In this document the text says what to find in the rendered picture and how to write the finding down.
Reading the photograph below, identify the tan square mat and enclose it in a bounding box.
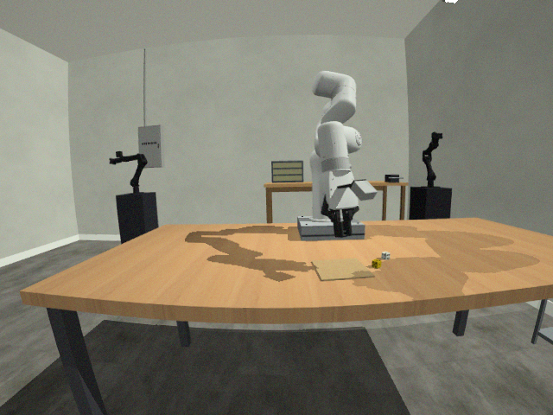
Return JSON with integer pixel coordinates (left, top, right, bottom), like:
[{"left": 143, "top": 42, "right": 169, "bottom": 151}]
[{"left": 312, "top": 259, "right": 375, "bottom": 281}]

